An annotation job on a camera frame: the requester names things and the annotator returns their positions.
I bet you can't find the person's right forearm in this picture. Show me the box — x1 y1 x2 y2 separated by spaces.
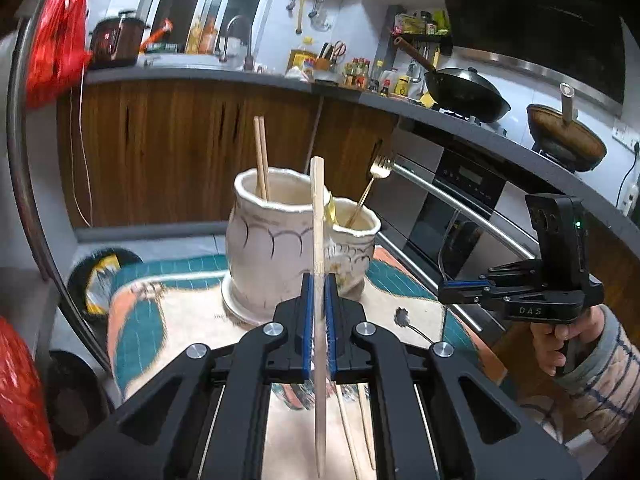
552 304 640 449

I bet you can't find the curved metal pole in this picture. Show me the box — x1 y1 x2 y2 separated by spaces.
5 0 117 372

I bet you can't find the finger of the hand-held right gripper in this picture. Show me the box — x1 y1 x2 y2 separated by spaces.
438 287 497 307
440 261 542 292

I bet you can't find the teal quilted printed table cover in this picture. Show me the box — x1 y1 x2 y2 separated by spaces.
107 247 507 480

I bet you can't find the row of condiment bottles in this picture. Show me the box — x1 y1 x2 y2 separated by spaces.
342 57 424 99

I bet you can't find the stainless steel oven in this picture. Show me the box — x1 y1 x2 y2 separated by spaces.
372 132 547 332

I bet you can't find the wooden lower kitchen cabinet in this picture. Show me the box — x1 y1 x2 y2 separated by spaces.
56 79 640 363

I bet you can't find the brown pan with wooden handle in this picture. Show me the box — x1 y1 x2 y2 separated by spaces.
527 82 608 172

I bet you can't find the yellow liquid bottle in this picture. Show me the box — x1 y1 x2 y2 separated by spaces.
186 17 203 55

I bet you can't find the floral ceramic utensil holder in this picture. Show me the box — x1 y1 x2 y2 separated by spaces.
221 167 382 327

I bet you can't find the black wok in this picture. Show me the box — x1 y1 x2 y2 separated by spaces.
392 36 512 124

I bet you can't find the person's right hand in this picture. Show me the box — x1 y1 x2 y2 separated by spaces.
531 305 608 377

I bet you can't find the black range hood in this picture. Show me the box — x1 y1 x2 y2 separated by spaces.
432 0 627 112

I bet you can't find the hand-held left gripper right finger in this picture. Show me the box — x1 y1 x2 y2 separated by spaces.
324 272 583 480

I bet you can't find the gold fork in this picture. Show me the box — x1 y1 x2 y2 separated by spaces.
345 150 397 229

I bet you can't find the knife block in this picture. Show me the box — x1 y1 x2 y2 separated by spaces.
316 43 341 74

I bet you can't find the white wall socket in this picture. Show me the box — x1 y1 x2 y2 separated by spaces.
612 126 640 154

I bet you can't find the hanging red plastic bag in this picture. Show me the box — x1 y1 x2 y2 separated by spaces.
25 0 94 109

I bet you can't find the black bin with yellow bag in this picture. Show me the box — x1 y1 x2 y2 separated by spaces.
67 247 146 322

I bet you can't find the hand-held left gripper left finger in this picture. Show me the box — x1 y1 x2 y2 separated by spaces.
55 272 318 480

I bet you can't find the large cooking oil bottle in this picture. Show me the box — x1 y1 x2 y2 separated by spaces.
288 37 319 81

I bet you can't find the orange packet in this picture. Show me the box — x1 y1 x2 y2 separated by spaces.
139 18 174 54

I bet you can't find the crumpled red plastic bag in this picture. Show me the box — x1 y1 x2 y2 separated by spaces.
0 316 59 479

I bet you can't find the dark red pressure cooker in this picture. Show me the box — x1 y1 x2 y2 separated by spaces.
88 8 151 69

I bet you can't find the orange liquid bottle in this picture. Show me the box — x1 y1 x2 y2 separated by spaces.
200 16 219 55

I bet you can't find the black spice shelf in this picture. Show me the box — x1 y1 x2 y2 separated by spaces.
387 5 454 57

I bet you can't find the kitchen faucet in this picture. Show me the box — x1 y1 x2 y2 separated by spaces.
218 15 256 72

